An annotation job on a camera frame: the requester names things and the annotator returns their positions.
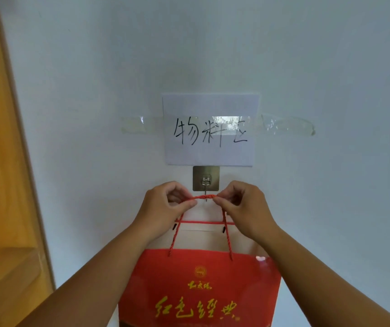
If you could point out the person's left hand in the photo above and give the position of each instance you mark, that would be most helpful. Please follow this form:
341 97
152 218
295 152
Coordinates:
157 211

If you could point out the person's right hand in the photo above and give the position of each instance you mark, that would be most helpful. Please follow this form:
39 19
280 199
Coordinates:
249 211

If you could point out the person's right thumb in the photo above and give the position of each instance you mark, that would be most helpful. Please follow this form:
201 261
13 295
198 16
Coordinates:
222 204

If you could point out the person's left thumb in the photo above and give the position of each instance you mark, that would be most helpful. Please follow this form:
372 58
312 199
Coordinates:
185 206

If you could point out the red paper gift bag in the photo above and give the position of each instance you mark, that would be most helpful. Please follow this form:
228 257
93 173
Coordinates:
200 286

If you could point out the person's left forearm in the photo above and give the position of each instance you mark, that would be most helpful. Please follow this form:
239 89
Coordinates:
89 279

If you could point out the person's right forearm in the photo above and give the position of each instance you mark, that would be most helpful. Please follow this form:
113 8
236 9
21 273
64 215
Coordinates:
320 282

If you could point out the white paper sign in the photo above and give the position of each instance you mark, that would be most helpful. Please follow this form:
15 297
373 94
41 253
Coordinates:
210 129

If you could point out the clear tape strip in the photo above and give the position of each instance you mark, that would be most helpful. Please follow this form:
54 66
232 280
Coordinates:
285 123

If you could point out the wooden door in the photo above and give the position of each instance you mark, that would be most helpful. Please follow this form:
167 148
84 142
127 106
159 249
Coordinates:
7 173

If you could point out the metal adhesive wall hook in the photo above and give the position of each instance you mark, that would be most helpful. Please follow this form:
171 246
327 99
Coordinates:
206 180

